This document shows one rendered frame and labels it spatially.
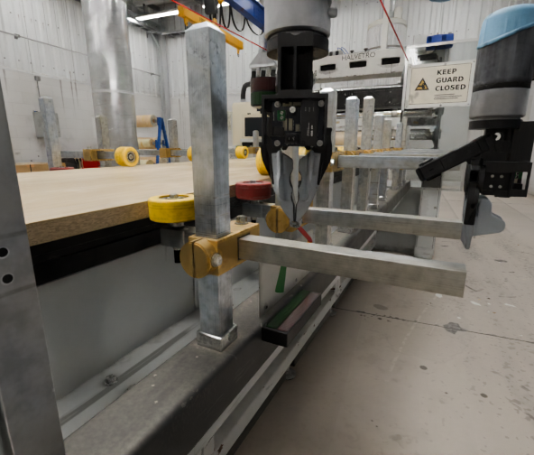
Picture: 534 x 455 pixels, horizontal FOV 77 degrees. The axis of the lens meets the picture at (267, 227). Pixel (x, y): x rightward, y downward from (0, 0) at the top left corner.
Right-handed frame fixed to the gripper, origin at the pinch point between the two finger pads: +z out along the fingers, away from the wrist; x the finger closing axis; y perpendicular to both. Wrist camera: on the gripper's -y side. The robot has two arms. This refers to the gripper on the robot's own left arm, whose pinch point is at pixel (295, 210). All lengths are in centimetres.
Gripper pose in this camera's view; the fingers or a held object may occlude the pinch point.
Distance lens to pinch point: 45.8
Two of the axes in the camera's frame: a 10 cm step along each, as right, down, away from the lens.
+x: 9.9, 0.3, -1.2
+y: -1.3, 2.4, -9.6
